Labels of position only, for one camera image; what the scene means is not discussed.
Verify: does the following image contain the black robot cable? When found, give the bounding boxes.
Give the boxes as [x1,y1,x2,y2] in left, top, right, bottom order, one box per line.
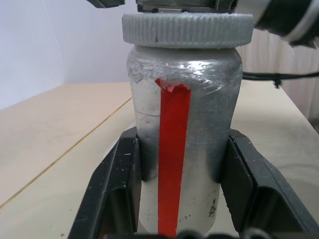
[242,71,319,89]

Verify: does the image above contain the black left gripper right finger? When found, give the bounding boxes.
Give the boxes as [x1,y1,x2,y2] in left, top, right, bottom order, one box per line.
[215,128,311,239]

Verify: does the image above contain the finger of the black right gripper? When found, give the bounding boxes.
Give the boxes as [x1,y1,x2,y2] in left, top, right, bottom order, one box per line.
[86,0,126,9]
[135,0,236,14]

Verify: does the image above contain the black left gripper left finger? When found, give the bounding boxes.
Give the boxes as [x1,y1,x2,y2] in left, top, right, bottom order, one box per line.
[69,126,143,239]

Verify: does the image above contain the white jar with red tape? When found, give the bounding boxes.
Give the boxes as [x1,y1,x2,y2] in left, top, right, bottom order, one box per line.
[126,45,244,238]

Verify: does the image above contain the grey ribbed jar lid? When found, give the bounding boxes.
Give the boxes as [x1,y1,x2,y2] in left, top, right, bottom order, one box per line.
[121,12,254,49]

